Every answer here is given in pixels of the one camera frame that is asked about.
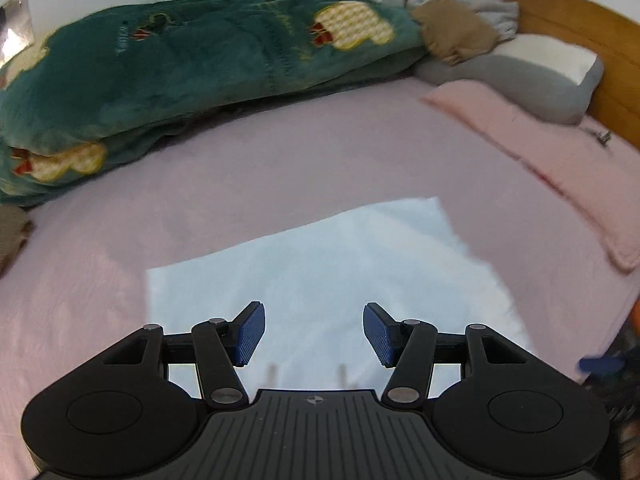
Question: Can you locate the tan garment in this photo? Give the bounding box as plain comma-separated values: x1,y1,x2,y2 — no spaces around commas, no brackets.
412,0,501,66

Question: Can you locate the grey and white pillow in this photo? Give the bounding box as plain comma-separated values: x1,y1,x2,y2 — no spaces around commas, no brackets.
415,34,604,126

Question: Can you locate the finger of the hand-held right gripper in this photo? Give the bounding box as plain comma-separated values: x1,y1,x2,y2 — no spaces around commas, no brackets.
578,354,627,377

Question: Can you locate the green printed plush blanket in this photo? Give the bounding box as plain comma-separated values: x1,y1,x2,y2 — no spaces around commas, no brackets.
0,0,428,209

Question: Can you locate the white cloth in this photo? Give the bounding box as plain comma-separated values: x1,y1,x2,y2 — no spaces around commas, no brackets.
146,196,533,391

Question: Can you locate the shiny photo wall poster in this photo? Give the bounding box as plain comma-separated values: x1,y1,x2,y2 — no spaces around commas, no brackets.
0,0,35,63

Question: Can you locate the pink quilted bed sheet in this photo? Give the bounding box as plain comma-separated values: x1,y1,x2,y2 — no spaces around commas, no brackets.
0,72,640,480

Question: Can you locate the pink pillow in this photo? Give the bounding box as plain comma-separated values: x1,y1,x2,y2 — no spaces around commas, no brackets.
422,80,640,273

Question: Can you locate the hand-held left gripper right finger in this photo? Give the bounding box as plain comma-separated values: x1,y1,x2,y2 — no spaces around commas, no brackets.
363,302,533,407

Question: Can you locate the light grey garment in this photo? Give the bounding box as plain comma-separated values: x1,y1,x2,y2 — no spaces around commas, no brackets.
406,0,520,41

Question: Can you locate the brown knitted cloth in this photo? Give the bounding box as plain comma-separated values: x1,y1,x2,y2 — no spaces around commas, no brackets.
0,204,35,278

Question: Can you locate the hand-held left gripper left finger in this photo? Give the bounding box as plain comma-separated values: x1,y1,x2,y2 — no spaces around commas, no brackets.
97,301,267,407

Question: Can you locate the small dark metal clip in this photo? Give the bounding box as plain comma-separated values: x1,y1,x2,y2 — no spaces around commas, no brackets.
580,127,613,147

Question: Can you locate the wooden headboard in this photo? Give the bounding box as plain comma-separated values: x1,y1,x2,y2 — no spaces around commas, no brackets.
404,0,640,151

